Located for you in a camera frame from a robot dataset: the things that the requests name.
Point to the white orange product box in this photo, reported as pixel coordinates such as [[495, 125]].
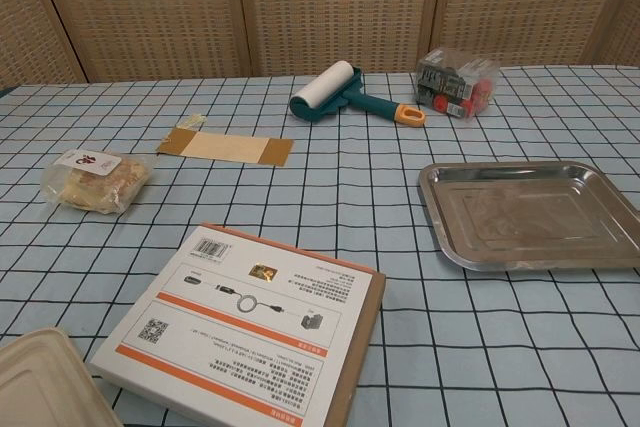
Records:
[[235, 327]]

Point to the beige pulp container lid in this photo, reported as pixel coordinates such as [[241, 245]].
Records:
[[45, 387]]

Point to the small clear plastic tag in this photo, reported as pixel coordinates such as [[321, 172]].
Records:
[[192, 121]]

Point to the stainless steel tray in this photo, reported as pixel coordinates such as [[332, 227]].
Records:
[[525, 212]]

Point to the clear bag of small parts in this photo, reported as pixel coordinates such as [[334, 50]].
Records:
[[452, 84]]

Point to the blue checked tablecloth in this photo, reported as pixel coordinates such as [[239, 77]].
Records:
[[350, 187]]

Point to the brown cardboard card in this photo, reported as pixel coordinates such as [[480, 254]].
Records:
[[225, 147]]

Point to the clear bag of snacks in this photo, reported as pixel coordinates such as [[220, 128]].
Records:
[[100, 188]]

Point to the woven rattan folding screen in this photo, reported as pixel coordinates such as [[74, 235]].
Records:
[[320, 2]]

